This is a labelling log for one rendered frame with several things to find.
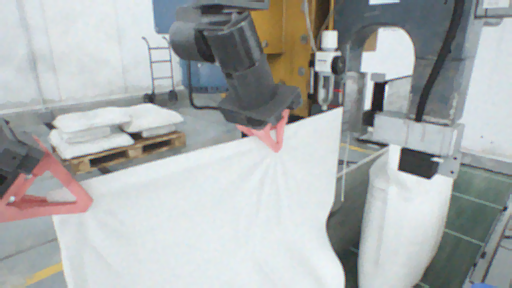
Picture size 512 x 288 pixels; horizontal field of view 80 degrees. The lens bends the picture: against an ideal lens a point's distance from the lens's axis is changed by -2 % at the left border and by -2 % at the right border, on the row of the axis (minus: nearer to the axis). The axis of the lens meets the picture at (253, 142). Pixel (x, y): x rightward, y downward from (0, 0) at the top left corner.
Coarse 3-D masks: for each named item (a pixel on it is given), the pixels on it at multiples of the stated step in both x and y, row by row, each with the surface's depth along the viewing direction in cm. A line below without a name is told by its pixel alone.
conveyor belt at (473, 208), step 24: (456, 192) 173; (480, 192) 173; (504, 192) 173; (456, 216) 150; (480, 216) 150; (360, 240) 133; (456, 240) 132; (480, 240) 132; (432, 264) 118; (456, 264) 118
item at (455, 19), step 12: (456, 0) 46; (456, 12) 46; (456, 24) 46; (444, 48) 48; (444, 60) 49; (432, 72) 50; (432, 84) 51; (420, 96) 53; (420, 108) 53; (420, 120) 55
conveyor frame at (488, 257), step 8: (504, 208) 171; (504, 216) 143; (504, 224) 137; (504, 232) 152; (496, 240) 126; (496, 248) 123; (480, 256) 135; (488, 256) 117; (488, 264) 113; (480, 272) 109; (488, 272) 126; (480, 280) 105
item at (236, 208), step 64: (320, 128) 55; (64, 192) 28; (128, 192) 33; (192, 192) 38; (256, 192) 46; (320, 192) 61; (64, 256) 30; (128, 256) 35; (192, 256) 41; (256, 256) 49; (320, 256) 56
